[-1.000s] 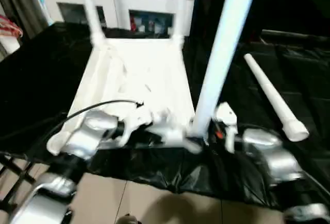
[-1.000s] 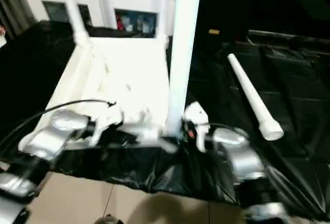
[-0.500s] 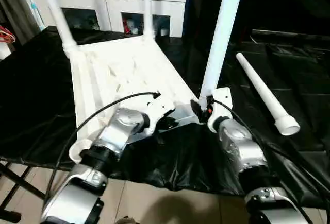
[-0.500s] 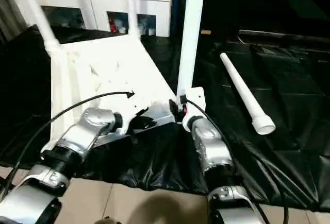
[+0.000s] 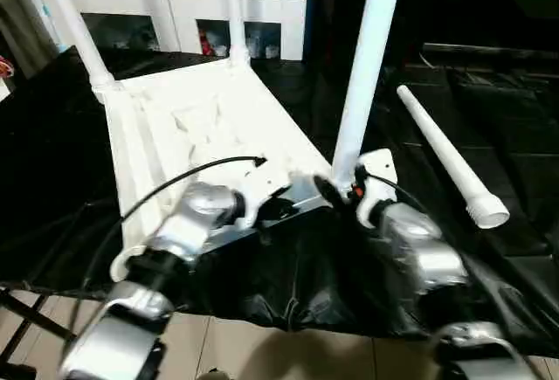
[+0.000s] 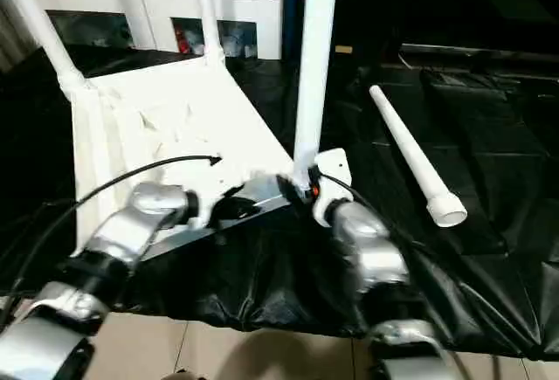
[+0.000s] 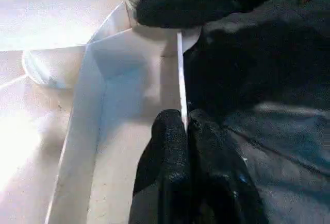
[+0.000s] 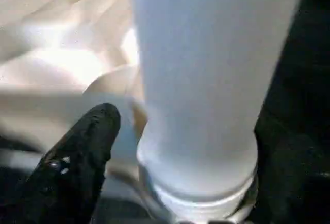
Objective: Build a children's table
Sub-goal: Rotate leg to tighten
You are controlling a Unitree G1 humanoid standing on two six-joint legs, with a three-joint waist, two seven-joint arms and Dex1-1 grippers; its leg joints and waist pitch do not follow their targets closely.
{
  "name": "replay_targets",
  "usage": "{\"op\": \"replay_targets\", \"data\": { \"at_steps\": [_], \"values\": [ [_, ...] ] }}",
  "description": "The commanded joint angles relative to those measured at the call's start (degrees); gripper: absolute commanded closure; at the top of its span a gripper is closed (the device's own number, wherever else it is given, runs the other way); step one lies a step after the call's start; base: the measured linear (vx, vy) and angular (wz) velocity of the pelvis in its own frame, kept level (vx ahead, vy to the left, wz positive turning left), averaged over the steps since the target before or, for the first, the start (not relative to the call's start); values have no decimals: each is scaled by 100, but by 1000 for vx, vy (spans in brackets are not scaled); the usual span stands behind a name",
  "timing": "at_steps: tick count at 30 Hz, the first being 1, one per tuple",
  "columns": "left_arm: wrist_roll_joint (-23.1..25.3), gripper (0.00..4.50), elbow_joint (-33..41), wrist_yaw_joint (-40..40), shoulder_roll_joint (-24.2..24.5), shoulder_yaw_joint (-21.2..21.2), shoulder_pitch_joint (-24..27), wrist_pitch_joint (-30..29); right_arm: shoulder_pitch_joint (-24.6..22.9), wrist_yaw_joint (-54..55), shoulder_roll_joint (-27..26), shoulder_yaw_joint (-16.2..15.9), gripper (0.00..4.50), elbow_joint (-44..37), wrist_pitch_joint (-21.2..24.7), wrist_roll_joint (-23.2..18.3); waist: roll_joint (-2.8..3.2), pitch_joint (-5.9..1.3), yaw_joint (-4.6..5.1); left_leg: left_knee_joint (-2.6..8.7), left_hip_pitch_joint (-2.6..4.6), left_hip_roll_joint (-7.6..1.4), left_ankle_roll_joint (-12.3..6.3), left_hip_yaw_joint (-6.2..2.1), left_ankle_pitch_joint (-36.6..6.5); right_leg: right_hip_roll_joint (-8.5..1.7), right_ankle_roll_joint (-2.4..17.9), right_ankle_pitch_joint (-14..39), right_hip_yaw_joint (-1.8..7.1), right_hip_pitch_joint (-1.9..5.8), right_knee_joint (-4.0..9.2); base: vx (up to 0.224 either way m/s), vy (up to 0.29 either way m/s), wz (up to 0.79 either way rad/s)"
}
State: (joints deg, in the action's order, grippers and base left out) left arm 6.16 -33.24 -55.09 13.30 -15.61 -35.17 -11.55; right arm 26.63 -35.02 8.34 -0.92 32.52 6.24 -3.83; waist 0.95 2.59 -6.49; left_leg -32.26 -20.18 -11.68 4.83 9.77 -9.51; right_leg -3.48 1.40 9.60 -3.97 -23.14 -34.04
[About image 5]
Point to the white glass-door cabinet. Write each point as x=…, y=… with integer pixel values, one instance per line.
x=166, y=0

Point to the white plastic table top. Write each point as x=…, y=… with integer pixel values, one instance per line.
x=174, y=113

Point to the red bottle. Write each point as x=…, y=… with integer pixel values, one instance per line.
x=204, y=43

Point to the black metal bar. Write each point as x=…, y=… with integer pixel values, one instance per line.
x=489, y=50

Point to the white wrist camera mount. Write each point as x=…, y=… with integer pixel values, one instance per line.
x=380, y=166
x=262, y=183

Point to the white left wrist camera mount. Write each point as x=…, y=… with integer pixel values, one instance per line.
x=262, y=183

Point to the black folding frame bar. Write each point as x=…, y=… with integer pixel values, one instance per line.
x=39, y=314

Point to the white plastic table leg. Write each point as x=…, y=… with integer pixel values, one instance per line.
x=367, y=70
x=74, y=26
x=236, y=17
x=441, y=144

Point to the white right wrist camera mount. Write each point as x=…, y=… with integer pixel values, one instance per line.
x=380, y=166

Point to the black mat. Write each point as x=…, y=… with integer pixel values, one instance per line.
x=305, y=275

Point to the grey curtain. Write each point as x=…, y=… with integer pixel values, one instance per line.
x=17, y=13

